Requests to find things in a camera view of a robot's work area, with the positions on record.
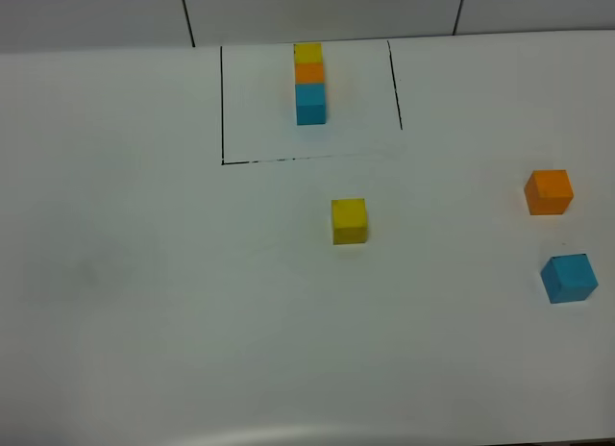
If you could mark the blue template block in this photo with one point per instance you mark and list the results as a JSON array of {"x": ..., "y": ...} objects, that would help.
[{"x": 311, "y": 106}]

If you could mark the orange template block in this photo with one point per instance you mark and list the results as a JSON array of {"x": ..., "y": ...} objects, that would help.
[{"x": 309, "y": 73}]

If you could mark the yellow template block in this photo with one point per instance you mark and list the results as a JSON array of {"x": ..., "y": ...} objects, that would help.
[{"x": 307, "y": 53}]

